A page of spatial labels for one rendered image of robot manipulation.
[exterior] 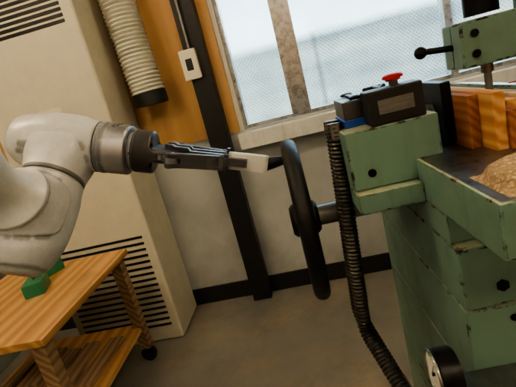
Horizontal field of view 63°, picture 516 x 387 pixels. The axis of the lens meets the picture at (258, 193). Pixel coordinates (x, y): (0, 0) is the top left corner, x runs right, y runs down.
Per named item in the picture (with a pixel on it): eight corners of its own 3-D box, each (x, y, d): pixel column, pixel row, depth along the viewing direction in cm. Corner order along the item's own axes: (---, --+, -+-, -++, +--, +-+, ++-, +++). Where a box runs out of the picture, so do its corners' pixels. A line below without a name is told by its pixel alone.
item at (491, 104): (438, 132, 74) (431, 89, 72) (447, 130, 74) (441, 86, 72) (497, 151, 55) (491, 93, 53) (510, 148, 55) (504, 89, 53)
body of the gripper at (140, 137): (126, 131, 69) (182, 137, 69) (140, 126, 78) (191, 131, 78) (125, 176, 71) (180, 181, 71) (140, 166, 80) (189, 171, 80)
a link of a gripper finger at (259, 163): (229, 151, 74) (228, 152, 73) (268, 156, 74) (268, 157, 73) (227, 168, 75) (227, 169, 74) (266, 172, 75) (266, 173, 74)
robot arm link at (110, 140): (110, 118, 78) (143, 121, 78) (110, 167, 80) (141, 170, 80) (90, 124, 69) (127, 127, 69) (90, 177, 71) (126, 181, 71)
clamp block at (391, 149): (339, 172, 76) (329, 124, 74) (414, 154, 75) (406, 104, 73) (355, 193, 62) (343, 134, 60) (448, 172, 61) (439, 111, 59)
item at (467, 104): (431, 134, 74) (425, 92, 72) (439, 132, 73) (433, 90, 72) (472, 149, 58) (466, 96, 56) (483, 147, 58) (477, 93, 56)
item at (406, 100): (336, 123, 73) (329, 91, 71) (400, 107, 72) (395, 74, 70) (350, 133, 60) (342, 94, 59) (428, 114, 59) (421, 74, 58)
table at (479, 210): (326, 163, 99) (321, 138, 98) (458, 132, 97) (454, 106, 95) (407, 285, 41) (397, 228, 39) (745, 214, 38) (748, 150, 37)
